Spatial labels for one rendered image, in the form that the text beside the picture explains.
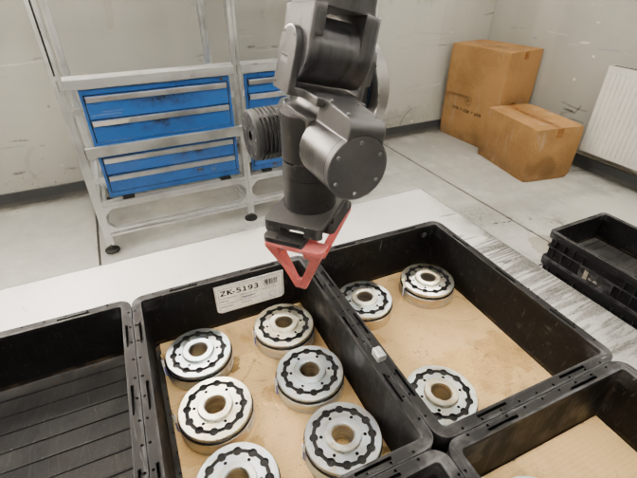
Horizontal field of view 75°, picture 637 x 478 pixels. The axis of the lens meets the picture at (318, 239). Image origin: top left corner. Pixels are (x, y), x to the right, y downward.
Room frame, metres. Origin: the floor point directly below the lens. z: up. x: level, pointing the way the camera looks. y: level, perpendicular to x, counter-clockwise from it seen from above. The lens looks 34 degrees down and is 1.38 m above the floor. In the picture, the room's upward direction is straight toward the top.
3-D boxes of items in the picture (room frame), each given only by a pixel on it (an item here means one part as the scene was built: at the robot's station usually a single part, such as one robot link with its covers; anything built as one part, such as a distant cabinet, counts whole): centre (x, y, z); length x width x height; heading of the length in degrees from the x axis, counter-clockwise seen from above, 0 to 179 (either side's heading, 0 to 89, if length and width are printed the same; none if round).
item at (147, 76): (2.35, 0.45, 0.91); 1.70 x 0.10 x 0.05; 116
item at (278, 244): (0.39, 0.02, 1.10); 0.07 x 0.07 x 0.09; 69
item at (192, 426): (0.36, 0.14, 0.86); 0.10 x 0.10 x 0.01
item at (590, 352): (0.51, -0.19, 0.87); 0.40 x 0.30 x 0.11; 24
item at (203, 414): (0.36, 0.14, 0.86); 0.05 x 0.05 x 0.01
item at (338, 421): (0.31, -0.03, 0.86); 0.05 x 0.05 x 0.01
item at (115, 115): (2.15, 0.80, 0.60); 0.72 x 0.03 x 0.56; 116
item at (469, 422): (0.51, -0.19, 0.92); 0.40 x 0.30 x 0.02; 24
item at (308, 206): (0.41, 0.01, 1.17); 0.10 x 0.07 x 0.07; 159
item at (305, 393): (0.42, 0.01, 0.86); 0.10 x 0.10 x 0.01
